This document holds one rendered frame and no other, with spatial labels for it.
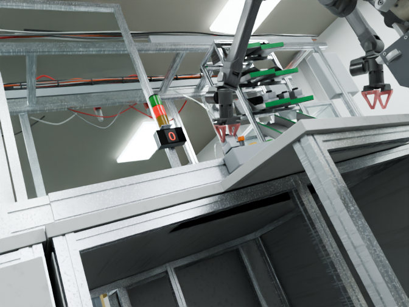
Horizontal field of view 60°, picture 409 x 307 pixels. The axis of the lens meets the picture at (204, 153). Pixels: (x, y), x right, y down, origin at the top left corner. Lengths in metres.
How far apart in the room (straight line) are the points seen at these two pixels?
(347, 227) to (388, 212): 1.15
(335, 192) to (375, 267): 0.16
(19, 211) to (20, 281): 0.19
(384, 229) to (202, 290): 1.43
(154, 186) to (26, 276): 0.39
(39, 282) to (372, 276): 0.68
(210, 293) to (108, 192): 1.97
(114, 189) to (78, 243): 0.20
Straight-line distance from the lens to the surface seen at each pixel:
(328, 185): 0.80
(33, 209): 0.97
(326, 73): 3.11
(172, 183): 1.04
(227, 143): 1.40
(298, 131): 0.80
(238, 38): 1.44
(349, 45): 5.19
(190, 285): 2.79
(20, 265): 0.86
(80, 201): 0.96
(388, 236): 1.98
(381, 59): 1.24
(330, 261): 1.16
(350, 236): 0.81
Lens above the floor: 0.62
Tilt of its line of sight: 19 degrees up
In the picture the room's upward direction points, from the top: 23 degrees counter-clockwise
